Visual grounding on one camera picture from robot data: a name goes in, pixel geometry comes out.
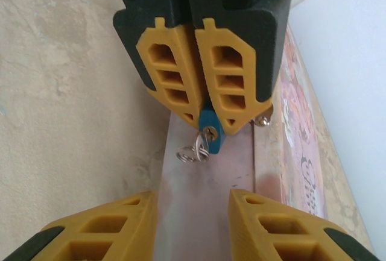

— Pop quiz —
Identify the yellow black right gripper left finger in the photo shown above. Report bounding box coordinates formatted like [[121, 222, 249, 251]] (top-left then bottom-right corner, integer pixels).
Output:
[[0, 190, 158, 261]]

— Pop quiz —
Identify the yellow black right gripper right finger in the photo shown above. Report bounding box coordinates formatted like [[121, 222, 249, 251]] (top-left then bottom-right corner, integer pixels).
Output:
[[229, 187, 380, 261]]

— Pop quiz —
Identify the small blue padlock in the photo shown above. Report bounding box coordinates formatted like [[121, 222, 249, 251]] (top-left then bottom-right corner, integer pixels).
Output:
[[198, 105, 226, 156]]

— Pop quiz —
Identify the silver key with rings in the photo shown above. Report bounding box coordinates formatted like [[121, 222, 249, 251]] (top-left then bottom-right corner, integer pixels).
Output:
[[176, 128, 214, 164]]

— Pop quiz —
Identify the pink printed snack bag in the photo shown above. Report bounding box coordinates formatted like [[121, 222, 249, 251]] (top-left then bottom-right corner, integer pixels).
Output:
[[159, 21, 332, 261]]

